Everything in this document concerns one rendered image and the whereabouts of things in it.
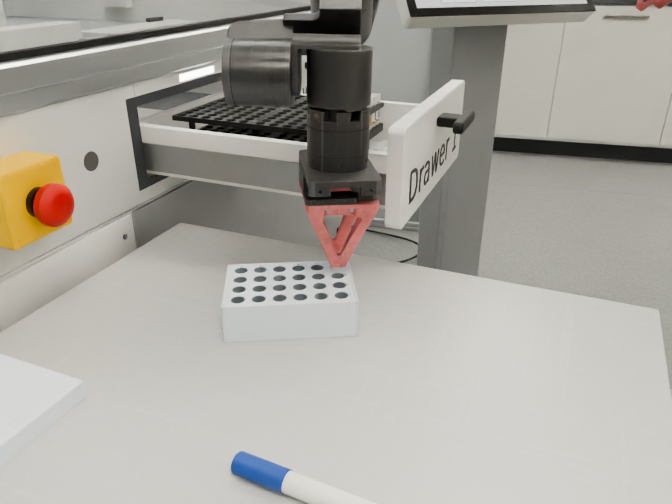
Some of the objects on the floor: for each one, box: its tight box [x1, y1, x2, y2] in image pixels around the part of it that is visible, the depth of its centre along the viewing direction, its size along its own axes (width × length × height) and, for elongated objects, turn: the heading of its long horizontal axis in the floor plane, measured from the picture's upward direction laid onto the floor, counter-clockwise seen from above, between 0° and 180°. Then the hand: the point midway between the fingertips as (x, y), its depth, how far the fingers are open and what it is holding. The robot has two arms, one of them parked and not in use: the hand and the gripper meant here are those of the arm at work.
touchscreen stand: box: [417, 25, 508, 276], centre depth 171 cm, size 50×45×102 cm
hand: (336, 251), depth 59 cm, fingers open, 3 cm apart
